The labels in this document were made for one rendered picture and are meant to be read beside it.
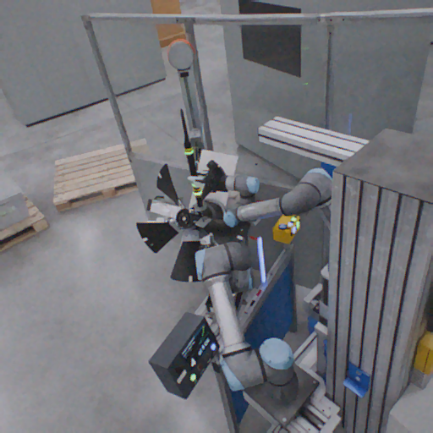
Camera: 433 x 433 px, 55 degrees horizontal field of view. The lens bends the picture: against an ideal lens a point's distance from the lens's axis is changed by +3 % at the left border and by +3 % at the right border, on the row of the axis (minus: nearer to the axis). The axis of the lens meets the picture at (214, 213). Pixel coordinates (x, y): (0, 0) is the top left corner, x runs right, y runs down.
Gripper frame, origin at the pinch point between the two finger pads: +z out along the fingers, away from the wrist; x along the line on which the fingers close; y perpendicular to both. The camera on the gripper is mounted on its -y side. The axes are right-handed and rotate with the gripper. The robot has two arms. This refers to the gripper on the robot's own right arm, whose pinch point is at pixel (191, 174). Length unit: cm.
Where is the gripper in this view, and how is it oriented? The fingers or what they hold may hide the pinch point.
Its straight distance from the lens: 209.9
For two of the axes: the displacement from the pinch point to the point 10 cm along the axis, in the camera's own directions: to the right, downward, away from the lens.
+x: 3.8, -6.2, 6.9
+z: -9.2, -1.4, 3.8
